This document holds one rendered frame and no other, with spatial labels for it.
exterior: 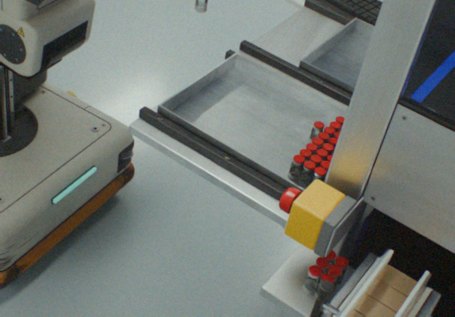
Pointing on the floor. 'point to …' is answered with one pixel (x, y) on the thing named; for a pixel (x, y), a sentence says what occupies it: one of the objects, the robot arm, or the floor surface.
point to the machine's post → (381, 85)
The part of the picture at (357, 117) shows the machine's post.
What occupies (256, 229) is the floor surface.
